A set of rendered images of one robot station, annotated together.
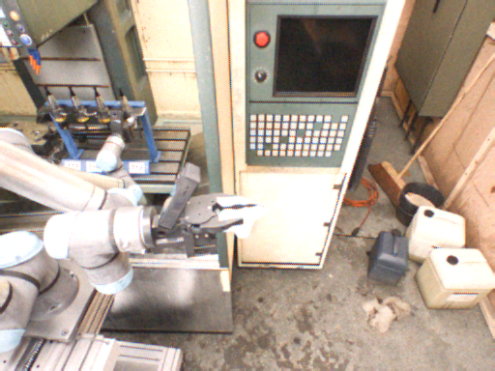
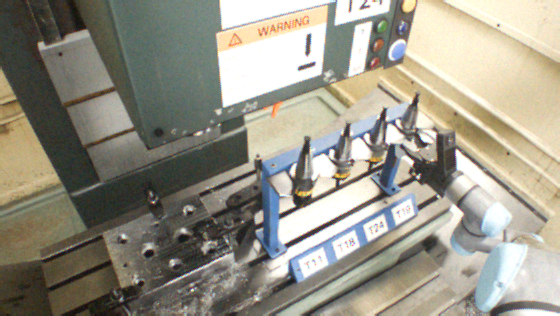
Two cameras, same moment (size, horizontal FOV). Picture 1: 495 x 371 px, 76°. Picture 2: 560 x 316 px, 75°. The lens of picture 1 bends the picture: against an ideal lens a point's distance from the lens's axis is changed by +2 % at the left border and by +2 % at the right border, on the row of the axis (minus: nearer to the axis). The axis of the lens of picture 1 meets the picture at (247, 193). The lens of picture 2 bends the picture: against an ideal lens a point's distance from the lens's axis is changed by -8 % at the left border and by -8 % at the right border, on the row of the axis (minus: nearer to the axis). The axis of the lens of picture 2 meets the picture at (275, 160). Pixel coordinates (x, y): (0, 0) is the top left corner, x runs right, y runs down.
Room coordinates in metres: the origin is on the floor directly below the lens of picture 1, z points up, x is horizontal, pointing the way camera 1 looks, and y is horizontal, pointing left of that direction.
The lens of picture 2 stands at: (0.85, 1.29, 1.89)
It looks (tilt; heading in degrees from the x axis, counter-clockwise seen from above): 46 degrees down; 327
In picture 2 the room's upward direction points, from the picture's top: 1 degrees clockwise
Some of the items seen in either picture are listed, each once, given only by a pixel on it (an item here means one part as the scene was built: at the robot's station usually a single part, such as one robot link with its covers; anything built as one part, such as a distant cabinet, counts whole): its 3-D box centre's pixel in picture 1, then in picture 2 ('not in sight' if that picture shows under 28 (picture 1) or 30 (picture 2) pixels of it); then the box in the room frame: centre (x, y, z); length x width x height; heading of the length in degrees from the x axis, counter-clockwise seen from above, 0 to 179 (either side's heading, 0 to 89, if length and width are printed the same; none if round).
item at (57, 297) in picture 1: (42, 284); not in sight; (0.43, 0.55, 1.21); 0.15 x 0.15 x 0.10
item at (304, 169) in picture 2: (52, 101); (305, 161); (1.33, 0.90, 1.26); 0.04 x 0.04 x 0.07
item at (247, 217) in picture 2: (56, 139); (231, 230); (1.44, 1.05, 0.97); 0.13 x 0.03 x 0.15; 88
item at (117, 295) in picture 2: not in sight; (118, 304); (1.39, 1.39, 0.97); 0.13 x 0.03 x 0.15; 88
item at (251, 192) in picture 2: (96, 134); (263, 190); (1.54, 0.88, 0.93); 0.26 x 0.05 x 0.06; 93
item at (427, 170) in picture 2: (121, 135); (436, 170); (1.20, 0.57, 1.16); 0.12 x 0.08 x 0.09; 178
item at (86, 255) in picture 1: (87, 234); not in sight; (0.33, 0.27, 1.56); 0.11 x 0.08 x 0.09; 98
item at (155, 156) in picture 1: (149, 134); (395, 152); (1.37, 0.51, 1.05); 0.10 x 0.05 x 0.30; 178
